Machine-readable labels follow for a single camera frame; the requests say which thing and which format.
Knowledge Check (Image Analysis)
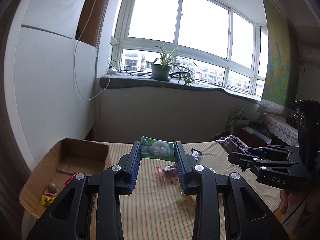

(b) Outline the red dates snack bag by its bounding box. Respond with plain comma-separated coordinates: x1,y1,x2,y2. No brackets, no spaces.
64,172,77,186

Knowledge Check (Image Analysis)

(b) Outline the white cable on wall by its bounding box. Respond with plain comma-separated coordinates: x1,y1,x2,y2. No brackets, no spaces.
73,0,111,101

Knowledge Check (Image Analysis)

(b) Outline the white lace covered side table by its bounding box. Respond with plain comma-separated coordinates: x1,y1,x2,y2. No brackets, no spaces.
259,113,298,147

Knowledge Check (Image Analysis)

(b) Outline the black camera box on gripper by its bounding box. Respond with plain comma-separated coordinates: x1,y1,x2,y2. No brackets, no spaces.
288,100,319,174

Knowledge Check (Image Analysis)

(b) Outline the green snack packet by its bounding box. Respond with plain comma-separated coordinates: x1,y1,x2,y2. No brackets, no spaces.
140,136,175,162

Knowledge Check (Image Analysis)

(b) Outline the silver red snack packet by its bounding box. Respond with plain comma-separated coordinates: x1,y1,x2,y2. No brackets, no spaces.
155,165,178,184

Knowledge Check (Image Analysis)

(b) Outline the dark red box on floor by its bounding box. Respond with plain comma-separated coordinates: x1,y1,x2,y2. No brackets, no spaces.
238,126,272,148

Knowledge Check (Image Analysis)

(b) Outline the green shopping bag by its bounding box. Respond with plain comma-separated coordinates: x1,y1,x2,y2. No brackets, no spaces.
225,109,250,135

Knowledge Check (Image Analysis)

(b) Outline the small dark candy bar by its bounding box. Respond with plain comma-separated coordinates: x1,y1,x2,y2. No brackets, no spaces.
191,148,202,161

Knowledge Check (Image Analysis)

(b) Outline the braised egg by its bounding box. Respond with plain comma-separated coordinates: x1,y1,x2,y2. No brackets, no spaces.
47,183,59,194

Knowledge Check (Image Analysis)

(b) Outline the potted spider plant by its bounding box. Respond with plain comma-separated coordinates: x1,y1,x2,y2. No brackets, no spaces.
151,44,198,89

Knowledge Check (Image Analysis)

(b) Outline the person's right hand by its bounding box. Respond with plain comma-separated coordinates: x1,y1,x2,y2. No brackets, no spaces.
278,190,319,215

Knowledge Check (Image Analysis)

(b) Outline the white power strip on sill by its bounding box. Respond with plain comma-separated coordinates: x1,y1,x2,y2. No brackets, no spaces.
107,66,118,75

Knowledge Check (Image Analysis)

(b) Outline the yellow snack packet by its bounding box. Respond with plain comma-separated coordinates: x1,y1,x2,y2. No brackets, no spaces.
41,194,56,206

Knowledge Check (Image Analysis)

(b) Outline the clear bag of biscuits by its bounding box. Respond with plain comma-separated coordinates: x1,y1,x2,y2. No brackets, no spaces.
176,191,196,206

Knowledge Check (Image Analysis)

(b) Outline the brown cardboard box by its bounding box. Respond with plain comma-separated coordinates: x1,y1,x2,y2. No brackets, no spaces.
19,138,111,218

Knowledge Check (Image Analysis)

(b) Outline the green landscape wall scroll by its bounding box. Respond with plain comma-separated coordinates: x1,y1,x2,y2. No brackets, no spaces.
258,0,299,115

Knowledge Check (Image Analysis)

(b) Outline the striped table cloth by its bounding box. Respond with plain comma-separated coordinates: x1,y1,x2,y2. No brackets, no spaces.
21,139,283,240

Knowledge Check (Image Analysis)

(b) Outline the long dark chocolate bar wrapper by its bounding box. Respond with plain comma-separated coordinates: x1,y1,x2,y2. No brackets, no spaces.
216,134,250,155

